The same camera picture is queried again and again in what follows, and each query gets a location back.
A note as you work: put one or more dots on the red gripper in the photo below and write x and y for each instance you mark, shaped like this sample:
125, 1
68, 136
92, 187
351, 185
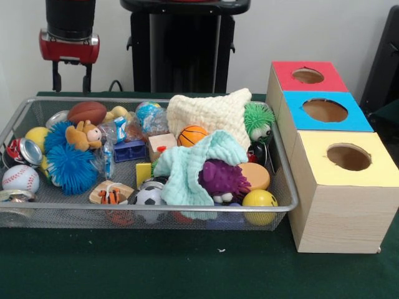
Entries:
71, 53

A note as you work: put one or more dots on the cream knitted cloth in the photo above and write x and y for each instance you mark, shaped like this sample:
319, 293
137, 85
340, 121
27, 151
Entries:
209, 112

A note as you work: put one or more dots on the mint green knitted cloth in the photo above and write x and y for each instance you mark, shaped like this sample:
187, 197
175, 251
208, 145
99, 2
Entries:
184, 168

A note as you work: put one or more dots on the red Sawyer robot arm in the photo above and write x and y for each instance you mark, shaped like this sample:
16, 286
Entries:
70, 18

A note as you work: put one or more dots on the clear mesh bin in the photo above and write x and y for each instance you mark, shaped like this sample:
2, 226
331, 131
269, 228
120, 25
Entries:
187, 218

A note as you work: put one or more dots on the wooden box with three holes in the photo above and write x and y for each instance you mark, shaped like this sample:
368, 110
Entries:
339, 211

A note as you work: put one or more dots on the blue spiky ball toy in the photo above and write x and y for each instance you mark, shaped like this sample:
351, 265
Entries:
71, 168

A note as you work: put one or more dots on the small baseball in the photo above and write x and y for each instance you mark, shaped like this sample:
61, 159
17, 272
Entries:
20, 177

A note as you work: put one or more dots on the small orange basketball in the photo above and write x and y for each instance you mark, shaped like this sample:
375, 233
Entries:
191, 135

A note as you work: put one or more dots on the small soccer ball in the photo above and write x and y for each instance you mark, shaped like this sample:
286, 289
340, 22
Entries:
149, 196

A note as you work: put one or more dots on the purple spiky toy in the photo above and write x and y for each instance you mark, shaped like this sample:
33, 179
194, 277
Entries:
223, 177

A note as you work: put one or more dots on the green spiky ball toy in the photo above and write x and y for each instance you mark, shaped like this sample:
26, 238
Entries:
258, 116

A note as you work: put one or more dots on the yellow smiley ball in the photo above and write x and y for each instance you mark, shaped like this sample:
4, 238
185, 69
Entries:
258, 197

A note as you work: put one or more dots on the black panel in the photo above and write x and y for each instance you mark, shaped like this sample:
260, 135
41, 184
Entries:
383, 62

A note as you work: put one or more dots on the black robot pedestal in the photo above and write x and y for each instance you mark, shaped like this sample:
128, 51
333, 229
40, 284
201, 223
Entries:
180, 46

